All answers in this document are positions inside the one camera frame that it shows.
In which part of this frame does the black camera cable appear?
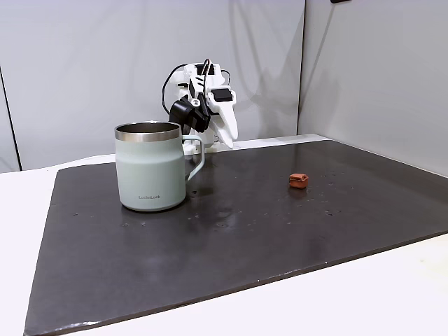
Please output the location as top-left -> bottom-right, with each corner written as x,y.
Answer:
161,64 -> 192,117

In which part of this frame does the pale green steel mug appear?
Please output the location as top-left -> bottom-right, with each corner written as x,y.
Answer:
114,120 -> 206,213

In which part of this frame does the black table mat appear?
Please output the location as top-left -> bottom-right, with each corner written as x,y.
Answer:
23,139 -> 448,336

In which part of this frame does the black oval camera box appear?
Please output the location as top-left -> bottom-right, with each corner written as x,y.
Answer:
169,99 -> 211,134

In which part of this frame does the red-brown cube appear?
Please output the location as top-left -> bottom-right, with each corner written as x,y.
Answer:
288,172 -> 312,190

